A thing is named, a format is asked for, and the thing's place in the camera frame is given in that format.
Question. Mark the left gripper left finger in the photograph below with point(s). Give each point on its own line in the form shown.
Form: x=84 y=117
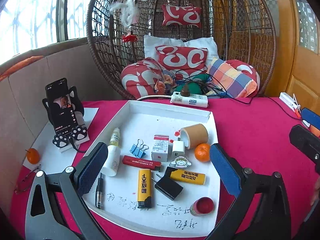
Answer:
x=44 y=218

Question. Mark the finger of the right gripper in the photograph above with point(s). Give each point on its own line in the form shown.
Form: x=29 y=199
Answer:
x=307 y=143
x=311 y=117

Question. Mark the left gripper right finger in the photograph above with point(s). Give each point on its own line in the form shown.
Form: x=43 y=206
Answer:
x=271 y=219

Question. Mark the red round cap jar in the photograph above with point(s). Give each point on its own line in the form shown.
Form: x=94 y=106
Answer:
x=202 y=206

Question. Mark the orange mandarin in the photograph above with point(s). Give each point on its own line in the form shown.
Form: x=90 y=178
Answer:
x=201 y=152

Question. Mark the black charger plug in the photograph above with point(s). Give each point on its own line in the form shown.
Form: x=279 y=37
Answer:
x=168 y=187

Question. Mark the blue binder clip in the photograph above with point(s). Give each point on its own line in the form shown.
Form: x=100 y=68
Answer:
x=139 y=149

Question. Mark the cartoon sticker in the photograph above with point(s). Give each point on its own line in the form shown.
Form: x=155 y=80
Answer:
x=180 y=162

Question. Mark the red long lighter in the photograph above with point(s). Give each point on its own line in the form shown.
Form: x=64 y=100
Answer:
x=141 y=163

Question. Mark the white charger plug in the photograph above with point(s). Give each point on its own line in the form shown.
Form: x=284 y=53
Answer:
x=178 y=148

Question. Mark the red white small box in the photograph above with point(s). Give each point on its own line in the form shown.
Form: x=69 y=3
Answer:
x=160 y=148

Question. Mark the person's right hand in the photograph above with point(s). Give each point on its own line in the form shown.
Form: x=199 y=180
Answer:
x=315 y=195

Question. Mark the small white device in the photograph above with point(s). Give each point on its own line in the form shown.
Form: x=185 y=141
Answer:
x=306 y=124

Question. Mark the peach apple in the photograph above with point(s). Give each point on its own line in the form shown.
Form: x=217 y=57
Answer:
x=315 y=131

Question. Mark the white box on table edge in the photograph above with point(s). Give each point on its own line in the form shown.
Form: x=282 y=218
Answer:
x=291 y=102

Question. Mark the black pen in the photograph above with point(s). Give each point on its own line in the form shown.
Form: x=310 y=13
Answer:
x=99 y=191

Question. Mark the wooden door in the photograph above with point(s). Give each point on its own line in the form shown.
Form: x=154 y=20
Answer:
x=296 y=70

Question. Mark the magenta tablecloth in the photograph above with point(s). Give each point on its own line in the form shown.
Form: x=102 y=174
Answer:
x=257 y=135

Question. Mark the white paper sheet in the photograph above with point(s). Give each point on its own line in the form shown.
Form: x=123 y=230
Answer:
x=52 y=159

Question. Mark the white plastic bottle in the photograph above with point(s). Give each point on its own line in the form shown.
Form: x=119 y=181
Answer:
x=110 y=167

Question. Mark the small orange by stand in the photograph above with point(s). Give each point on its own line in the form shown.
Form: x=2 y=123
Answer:
x=33 y=156

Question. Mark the plaid cushion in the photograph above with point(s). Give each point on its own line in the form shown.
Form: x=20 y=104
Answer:
x=237 y=78

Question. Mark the small dropper bottle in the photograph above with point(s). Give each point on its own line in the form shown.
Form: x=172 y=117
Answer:
x=115 y=137

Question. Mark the yellow lighter right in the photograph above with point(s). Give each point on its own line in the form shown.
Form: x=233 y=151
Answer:
x=185 y=176

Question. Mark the white cardboard tray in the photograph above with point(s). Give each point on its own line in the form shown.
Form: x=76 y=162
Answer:
x=153 y=178

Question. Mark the brown tape roll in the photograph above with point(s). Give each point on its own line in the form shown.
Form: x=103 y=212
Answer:
x=194 y=135

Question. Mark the black smartphone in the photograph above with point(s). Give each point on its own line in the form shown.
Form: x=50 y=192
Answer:
x=60 y=106

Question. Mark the white power strip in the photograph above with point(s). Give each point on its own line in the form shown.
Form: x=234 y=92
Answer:
x=191 y=100

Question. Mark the green cloth item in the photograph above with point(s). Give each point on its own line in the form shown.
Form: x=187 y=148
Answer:
x=197 y=84

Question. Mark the wicker hanging chair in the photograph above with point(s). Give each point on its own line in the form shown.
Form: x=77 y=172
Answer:
x=242 y=29

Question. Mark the brown plug adapter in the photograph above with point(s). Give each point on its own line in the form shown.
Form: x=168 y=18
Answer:
x=185 y=91

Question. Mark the red white square cushion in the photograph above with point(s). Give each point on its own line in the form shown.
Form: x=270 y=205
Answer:
x=188 y=59

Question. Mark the red white round cushion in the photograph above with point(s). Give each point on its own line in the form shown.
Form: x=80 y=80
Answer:
x=147 y=77

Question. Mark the red hanging ornament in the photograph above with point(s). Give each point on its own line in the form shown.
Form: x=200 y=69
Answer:
x=129 y=38

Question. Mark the red frame glasses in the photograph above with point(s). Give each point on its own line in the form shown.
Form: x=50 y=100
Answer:
x=24 y=184

